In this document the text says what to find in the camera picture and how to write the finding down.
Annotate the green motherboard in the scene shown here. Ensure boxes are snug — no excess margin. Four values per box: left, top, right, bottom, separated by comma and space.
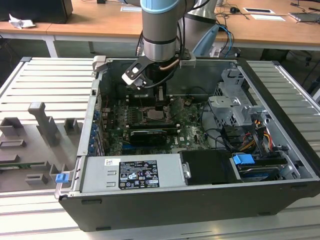
101, 96, 212, 155

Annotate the grey case release handle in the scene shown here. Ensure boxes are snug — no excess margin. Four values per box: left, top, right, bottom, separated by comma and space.
91, 55, 109, 73

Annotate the blue disk carrier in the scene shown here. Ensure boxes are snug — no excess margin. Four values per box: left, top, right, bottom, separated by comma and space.
231, 153, 256, 166

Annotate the wooden desk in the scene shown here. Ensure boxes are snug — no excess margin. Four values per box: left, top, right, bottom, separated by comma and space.
46, 0, 320, 53
0, 21, 55, 58

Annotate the silver CPU plate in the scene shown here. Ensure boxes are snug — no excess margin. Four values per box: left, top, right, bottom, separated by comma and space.
145, 109, 164, 121

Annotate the black graphics card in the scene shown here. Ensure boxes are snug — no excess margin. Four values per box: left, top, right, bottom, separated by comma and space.
129, 129, 168, 147

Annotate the metal socket cover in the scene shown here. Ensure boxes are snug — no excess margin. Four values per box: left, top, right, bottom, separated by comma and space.
165, 96, 185, 119

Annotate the black open PC case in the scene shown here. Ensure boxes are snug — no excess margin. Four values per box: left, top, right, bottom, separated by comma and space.
54, 55, 320, 232

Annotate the silver metal drive cage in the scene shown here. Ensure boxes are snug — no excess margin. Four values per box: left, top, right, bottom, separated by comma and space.
207, 68, 271, 131

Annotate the yellow red wire bundle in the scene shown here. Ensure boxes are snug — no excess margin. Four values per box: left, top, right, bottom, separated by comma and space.
239, 132, 272, 151

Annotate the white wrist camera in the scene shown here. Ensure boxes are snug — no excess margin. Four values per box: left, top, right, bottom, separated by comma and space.
121, 61, 149, 90

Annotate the hard disk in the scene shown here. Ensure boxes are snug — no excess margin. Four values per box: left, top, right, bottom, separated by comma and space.
237, 163, 281, 182

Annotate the black computer box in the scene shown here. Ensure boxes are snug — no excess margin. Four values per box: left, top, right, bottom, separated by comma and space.
0, 0, 74, 25

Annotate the CPU socket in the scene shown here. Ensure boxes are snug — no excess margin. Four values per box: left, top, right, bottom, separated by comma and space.
141, 106, 173, 125

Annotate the grey laptop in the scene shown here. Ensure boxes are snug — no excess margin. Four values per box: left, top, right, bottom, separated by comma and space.
288, 11, 320, 25

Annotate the silver power supply unit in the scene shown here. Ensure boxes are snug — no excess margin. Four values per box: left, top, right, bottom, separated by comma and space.
81, 153, 189, 193

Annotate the grey parts rack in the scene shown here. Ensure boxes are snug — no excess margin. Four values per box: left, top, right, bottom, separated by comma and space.
0, 101, 86, 193

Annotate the black RAM slot bank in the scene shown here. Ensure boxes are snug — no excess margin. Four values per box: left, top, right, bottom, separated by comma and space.
129, 122, 180, 130
127, 94, 156, 106

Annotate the white paper sheet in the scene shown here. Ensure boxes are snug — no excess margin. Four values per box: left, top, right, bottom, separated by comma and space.
250, 14, 286, 22

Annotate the crumpled white paper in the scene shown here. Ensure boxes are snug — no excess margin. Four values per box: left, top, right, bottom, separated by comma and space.
8, 13, 36, 30

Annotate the blue cable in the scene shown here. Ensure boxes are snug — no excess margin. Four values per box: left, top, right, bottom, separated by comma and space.
218, 23, 235, 55

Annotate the pale blue teach pendant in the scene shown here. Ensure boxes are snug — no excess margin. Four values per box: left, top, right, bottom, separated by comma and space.
191, 24, 221, 57

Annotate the blue case latch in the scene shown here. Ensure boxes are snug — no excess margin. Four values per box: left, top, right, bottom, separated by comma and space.
55, 172, 70, 185

